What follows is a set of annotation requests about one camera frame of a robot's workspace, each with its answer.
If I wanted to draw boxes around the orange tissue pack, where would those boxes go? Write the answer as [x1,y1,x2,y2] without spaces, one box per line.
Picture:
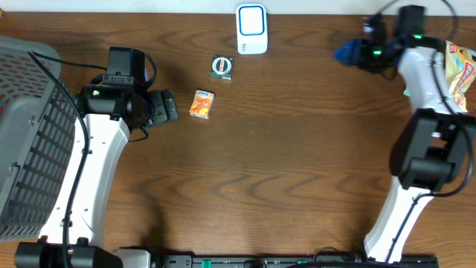
[189,90,215,119]

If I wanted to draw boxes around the dark green round-logo packet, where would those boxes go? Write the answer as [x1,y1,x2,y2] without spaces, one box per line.
[210,54,234,80]

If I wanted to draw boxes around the yellow snack bag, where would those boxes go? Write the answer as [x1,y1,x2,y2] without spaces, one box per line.
[445,41,475,112]

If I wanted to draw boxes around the grey plastic basket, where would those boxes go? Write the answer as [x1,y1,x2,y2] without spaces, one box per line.
[1,36,76,241]

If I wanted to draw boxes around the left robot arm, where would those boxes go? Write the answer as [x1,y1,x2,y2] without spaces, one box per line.
[15,84,179,267]

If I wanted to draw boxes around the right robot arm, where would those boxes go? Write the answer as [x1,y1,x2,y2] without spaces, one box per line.
[334,5,475,267]

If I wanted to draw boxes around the white barcode scanner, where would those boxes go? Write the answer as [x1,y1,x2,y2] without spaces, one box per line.
[235,4,268,55]

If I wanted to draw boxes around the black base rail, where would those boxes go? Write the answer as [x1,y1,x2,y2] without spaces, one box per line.
[118,247,440,268]

